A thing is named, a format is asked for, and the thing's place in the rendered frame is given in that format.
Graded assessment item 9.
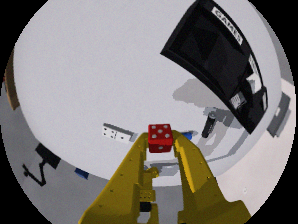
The blue battery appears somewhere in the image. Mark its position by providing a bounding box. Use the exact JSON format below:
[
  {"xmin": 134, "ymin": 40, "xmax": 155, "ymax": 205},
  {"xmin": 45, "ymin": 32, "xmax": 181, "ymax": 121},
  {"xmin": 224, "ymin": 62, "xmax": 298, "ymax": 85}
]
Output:
[{"xmin": 182, "ymin": 132, "xmax": 192, "ymax": 140}]

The red die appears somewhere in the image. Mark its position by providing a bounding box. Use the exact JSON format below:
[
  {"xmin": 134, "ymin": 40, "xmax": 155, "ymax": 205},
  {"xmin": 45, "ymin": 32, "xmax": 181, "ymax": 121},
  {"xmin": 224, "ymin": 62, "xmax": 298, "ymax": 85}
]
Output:
[{"xmin": 148, "ymin": 124, "xmax": 174, "ymax": 153}]

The white domino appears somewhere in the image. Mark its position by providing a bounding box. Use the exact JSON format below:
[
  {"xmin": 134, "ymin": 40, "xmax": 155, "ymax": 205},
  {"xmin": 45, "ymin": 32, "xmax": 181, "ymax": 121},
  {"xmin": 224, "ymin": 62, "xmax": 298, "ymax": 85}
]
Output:
[{"xmin": 102, "ymin": 123, "xmax": 132, "ymax": 144}]

